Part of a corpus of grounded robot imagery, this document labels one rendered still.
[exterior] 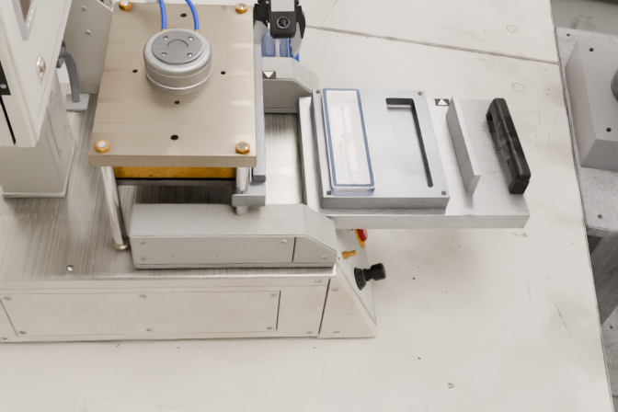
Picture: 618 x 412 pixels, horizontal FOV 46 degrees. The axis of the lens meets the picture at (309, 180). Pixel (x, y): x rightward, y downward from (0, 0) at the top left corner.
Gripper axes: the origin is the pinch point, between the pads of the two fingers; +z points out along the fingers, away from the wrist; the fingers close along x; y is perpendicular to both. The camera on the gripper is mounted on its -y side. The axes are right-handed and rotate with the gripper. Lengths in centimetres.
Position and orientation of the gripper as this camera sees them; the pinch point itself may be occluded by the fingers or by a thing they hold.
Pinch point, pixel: (275, 54)
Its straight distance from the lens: 142.7
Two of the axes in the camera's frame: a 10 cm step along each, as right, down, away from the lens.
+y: -0.4, -7.6, 6.5
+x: -10.0, -0.2, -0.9
